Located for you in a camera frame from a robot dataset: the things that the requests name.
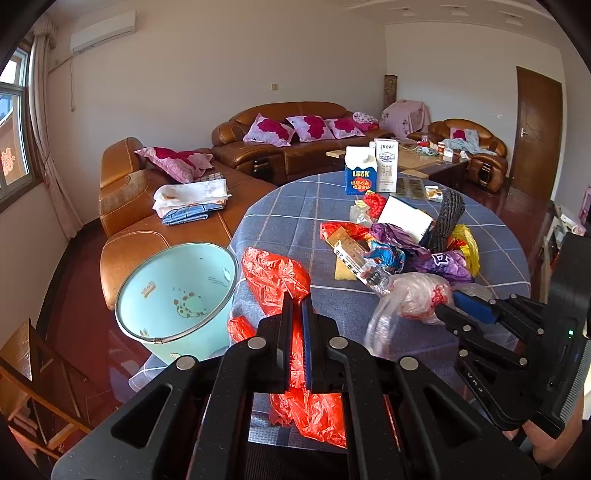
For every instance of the crumpled clear wrapper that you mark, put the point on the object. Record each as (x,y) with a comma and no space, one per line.
(359,213)

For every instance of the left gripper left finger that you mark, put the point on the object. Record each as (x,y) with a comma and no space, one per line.
(269,365)

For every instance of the folded blue striped cloth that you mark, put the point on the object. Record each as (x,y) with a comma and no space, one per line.
(190,214)

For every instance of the folded white cloth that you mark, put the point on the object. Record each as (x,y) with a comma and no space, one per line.
(176,196)

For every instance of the brown leather armchair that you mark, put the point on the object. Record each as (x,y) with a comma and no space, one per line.
(488,164)

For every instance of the red plastic bag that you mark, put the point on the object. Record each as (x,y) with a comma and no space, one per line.
(279,285)

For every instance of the brown leather chaise sofa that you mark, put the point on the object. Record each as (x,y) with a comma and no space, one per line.
(133,229)

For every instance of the pink pillow right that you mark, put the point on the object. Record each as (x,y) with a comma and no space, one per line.
(344,128)

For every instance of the black knitted cloth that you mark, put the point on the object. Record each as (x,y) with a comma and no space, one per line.
(451,211)

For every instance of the pink pillow middle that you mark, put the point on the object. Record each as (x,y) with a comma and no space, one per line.
(310,128)

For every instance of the yellow sponge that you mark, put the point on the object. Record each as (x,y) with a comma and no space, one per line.
(344,271)

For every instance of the light blue trash bin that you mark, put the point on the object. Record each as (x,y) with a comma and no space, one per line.
(178,301)

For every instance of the window with frame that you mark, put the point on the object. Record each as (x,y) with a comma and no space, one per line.
(16,169)

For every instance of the person right hand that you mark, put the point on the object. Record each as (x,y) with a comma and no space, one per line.
(548,451)

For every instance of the white tall milk carton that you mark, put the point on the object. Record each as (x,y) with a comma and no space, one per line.
(387,156)

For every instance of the wooden chair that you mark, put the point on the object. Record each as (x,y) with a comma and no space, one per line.
(46,401)

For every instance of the white air conditioner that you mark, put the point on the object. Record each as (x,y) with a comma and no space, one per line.
(103,31)

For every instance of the clear plastic bag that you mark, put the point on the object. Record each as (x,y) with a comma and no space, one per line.
(411,296)

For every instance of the pink pillow on chaise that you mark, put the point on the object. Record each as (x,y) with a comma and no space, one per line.
(182,166)

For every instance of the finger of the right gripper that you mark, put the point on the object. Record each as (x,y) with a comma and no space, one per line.
(485,311)
(469,334)

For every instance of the pink covered chair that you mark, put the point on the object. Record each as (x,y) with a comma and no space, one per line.
(405,117)

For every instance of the brown wooden door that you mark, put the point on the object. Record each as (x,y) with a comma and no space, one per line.
(538,138)

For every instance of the red knitted flower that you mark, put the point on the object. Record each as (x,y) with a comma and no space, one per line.
(376,204)

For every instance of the white blue carton box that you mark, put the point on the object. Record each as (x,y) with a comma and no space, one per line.
(407,217)

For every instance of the pink pillow left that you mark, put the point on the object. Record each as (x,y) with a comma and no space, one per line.
(268,131)

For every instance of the wooden coffee table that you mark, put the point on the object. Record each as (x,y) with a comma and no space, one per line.
(419,162)

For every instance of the blue snack wrapper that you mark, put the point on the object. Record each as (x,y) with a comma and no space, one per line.
(391,258)

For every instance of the brown leather long sofa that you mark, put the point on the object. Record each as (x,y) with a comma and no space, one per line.
(282,164)

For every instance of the blue LOOK milk carton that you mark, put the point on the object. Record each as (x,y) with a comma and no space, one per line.
(361,170)

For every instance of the yellow plastic bag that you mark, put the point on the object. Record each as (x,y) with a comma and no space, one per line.
(463,240)

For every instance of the seaweed snack pack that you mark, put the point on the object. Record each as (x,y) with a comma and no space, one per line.
(411,187)

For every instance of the purple plastic bag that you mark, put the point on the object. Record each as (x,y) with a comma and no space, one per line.
(450,265)

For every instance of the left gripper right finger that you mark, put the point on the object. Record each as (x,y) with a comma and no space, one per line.
(324,351)

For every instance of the small snack packet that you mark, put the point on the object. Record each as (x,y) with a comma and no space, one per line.
(434,193)

